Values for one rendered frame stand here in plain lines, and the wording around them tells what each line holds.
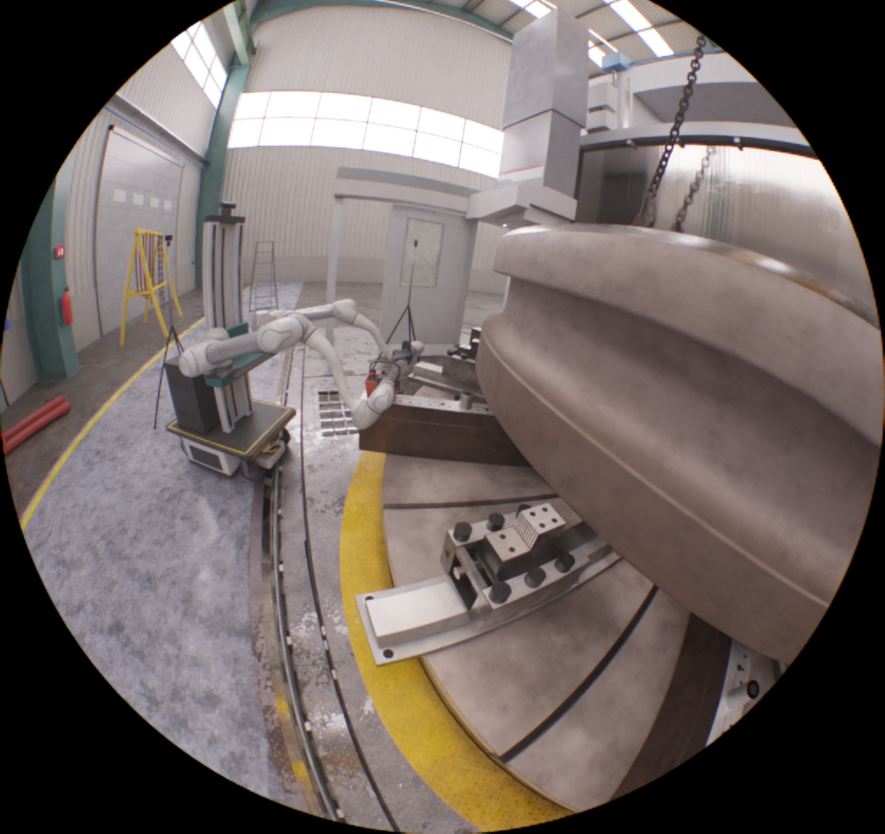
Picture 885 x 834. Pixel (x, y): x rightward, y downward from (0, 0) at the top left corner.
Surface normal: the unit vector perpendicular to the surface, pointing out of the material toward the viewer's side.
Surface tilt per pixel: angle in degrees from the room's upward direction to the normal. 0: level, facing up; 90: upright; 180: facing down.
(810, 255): 90
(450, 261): 90
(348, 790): 0
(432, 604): 0
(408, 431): 90
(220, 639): 0
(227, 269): 90
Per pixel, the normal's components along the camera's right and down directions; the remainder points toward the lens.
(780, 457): -0.81, 0.14
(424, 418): 0.01, 0.43
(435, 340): 0.38, 0.44
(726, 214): -0.91, 0.05
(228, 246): 0.99, 0.15
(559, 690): 0.14, -0.90
